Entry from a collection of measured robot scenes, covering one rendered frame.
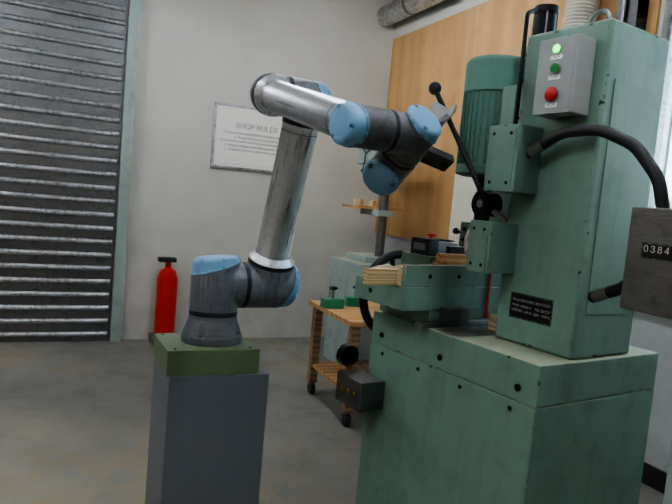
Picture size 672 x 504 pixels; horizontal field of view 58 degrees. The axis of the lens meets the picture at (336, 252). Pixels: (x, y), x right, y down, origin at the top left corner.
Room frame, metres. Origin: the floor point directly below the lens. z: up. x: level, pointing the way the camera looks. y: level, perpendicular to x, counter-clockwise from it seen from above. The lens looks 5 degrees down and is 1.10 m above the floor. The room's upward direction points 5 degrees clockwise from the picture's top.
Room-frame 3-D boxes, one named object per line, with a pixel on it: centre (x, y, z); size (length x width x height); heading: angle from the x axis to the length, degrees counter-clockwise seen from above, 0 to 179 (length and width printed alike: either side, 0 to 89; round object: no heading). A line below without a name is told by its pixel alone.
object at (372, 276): (1.64, -0.33, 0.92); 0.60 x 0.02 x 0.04; 123
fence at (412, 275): (1.65, -0.42, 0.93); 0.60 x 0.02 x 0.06; 123
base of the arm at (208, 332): (1.90, 0.37, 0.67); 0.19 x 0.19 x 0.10
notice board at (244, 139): (4.51, 0.66, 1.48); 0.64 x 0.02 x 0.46; 115
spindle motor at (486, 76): (1.68, -0.39, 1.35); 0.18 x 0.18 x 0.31
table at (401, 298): (1.77, -0.34, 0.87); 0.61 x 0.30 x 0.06; 123
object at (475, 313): (1.73, -0.36, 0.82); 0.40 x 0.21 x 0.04; 123
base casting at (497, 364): (1.58, -0.46, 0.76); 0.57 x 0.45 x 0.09; 33
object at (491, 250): (1.44, -0.36, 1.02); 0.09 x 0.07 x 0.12; 123
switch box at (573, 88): (1.34, -0.45, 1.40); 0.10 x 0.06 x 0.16; 33
